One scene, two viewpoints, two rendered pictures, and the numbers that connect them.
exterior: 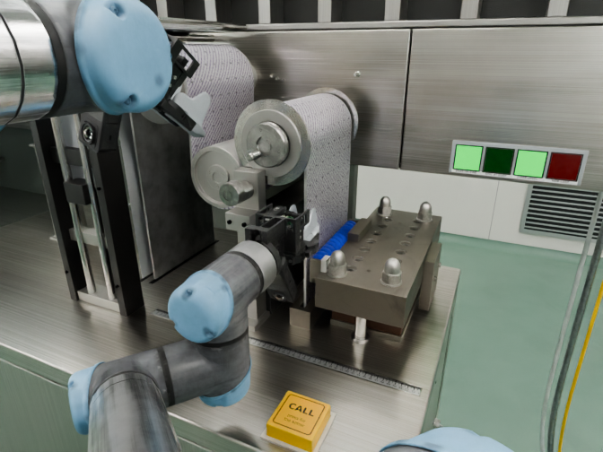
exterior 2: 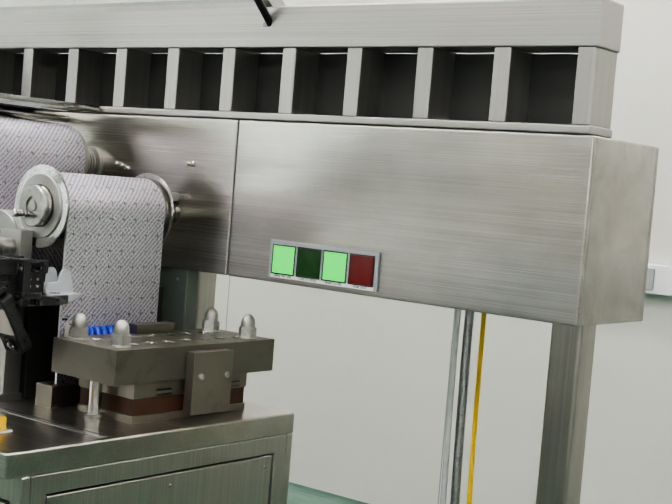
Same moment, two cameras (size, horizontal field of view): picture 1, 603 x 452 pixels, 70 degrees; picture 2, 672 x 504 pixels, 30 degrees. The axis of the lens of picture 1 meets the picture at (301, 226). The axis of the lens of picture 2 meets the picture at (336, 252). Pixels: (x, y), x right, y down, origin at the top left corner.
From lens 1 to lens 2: 1.64 m
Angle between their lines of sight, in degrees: 23
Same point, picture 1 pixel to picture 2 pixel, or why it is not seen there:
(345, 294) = (74, 353)
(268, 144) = (34, 204)
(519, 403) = not seen: outside the picture
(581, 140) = (374, 241)
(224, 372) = not seen: outside the picture
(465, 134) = (282, 233)
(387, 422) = (50, 439)
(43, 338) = not seen: outside the picture
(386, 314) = (102, 371)
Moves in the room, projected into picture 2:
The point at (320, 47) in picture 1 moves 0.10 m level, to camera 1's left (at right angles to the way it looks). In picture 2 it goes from (162, 134) to (116, 131)
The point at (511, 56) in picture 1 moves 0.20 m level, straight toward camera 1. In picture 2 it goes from (315, 152) to (242, 143)
